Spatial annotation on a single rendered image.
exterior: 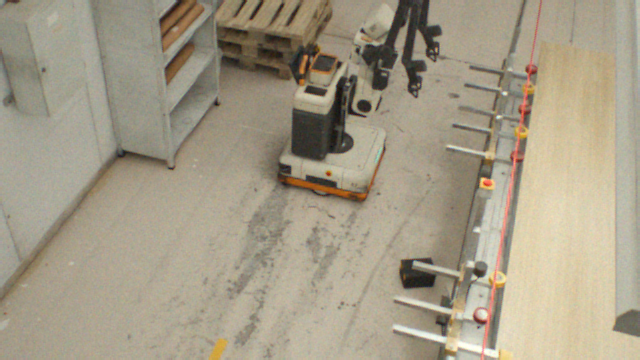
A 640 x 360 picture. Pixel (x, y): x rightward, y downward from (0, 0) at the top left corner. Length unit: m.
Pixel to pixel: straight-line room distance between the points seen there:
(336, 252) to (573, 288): 1.73
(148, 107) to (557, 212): 2.80
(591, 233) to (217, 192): 2.59
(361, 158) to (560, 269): 1.88
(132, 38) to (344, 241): 1.93
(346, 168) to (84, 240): 1.82
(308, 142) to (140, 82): 1.20
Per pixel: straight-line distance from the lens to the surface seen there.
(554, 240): 4.00
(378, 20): 4.60
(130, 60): 5.09
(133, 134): 5.48
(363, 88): 4.86
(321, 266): 4.82
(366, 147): 5.30
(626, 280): 1.79
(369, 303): 4.65
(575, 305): 3.73
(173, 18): 5.39
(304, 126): 4.97
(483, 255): 4.20
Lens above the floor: 3.59
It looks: 42 degrees down
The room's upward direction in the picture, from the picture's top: 4 degrees clockwise
